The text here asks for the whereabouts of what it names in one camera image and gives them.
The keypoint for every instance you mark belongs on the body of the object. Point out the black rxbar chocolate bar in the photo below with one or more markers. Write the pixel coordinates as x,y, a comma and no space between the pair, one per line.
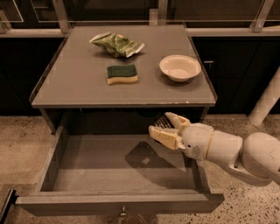
163,122

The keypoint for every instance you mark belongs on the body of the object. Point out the white bowl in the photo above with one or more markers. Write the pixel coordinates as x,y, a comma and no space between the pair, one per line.
180,68

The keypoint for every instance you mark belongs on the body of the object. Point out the metal drawer knob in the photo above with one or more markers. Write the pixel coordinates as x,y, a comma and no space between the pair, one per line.
123,213

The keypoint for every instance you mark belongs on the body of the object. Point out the green and yellow sponge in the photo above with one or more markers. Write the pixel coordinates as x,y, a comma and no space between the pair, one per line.
121,74

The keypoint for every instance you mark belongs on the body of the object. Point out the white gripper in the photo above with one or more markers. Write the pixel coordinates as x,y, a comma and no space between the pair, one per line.
196,140

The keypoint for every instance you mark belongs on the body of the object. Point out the metal window frame rail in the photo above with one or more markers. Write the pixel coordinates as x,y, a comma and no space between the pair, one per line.
201,18

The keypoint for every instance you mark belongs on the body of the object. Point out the grey drawer cabinet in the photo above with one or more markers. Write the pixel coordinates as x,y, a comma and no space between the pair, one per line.
77,79

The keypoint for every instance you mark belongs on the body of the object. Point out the green crumpled chip bag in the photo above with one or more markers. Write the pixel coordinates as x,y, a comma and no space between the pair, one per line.
117,45

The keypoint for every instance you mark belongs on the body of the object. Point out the grey open top drawer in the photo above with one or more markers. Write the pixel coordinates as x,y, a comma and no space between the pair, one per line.
98,174

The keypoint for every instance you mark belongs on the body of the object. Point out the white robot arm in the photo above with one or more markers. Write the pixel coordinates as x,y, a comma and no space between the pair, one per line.
254,160

